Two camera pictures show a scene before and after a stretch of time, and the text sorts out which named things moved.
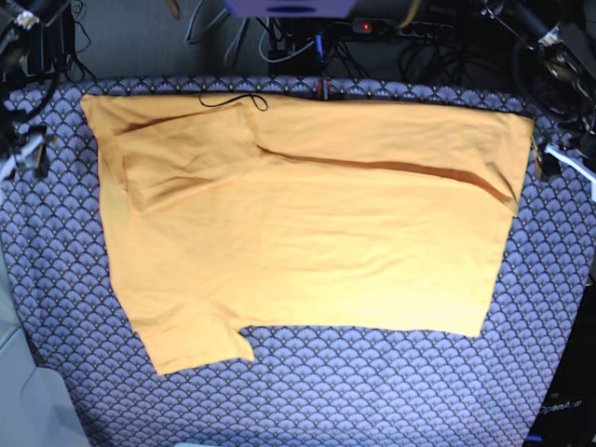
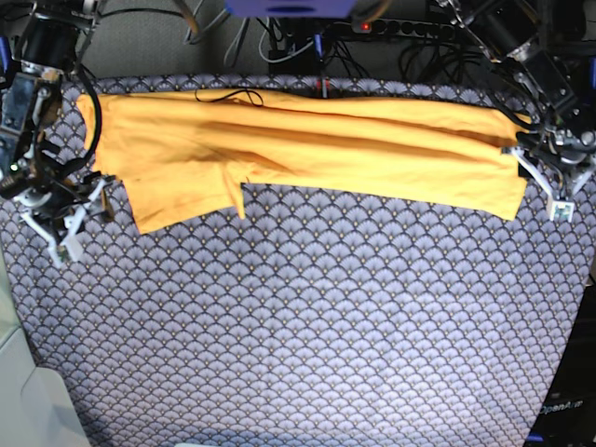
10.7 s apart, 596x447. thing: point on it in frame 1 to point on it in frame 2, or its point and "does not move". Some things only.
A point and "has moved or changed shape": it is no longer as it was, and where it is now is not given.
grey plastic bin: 38,407 does not move
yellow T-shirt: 235,213 has moved or changed shape
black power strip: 402,28 does not move
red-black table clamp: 324,88 does not move
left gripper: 20,146 to 58,206
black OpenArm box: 566,414 does not move
